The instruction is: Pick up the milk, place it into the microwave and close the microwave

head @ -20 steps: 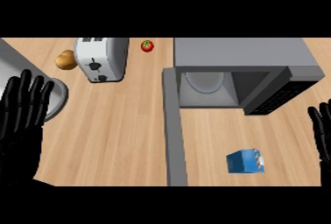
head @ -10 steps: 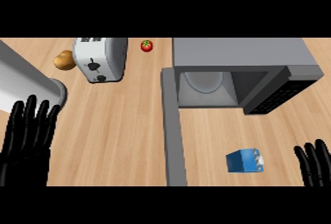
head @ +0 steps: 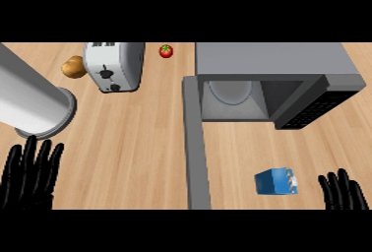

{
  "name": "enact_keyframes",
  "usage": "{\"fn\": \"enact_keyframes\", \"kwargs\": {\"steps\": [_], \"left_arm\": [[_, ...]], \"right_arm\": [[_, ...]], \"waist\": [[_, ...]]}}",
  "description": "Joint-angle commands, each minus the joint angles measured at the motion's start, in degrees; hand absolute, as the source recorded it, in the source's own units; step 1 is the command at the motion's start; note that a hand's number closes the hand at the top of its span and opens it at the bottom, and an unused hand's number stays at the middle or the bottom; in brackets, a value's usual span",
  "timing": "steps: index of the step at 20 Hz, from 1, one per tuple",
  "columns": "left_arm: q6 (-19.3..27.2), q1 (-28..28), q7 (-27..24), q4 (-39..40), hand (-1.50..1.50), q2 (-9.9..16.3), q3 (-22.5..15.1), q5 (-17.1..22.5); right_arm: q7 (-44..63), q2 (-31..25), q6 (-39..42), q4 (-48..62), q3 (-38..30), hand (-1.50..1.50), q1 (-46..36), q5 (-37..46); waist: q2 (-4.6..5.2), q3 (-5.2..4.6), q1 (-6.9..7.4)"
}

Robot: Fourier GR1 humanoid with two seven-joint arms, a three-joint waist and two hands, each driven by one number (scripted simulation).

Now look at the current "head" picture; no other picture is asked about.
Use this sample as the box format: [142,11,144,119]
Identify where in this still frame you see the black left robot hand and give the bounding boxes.
[0,135,65,211]

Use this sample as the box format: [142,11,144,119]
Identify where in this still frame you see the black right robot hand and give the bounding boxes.
[317,167,370,211]

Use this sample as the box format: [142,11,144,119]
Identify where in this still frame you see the blue milk carton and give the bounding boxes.
[252,166,299,196]

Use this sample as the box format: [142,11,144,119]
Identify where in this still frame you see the grey microwave door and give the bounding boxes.
[180,75,214,211]

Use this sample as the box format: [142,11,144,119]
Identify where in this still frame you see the grey microwave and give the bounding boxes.
[195,42,367,131]

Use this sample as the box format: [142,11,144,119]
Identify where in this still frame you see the large silver cylinder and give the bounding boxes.
[0,42,78,140]

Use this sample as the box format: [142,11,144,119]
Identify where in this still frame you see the brown potato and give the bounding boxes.
[59,55,88,80]

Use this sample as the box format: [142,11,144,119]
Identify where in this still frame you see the silver toaster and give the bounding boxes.
[81,42,146,94]

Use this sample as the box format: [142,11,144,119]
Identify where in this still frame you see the red tomato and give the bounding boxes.
[158,43,174,59]

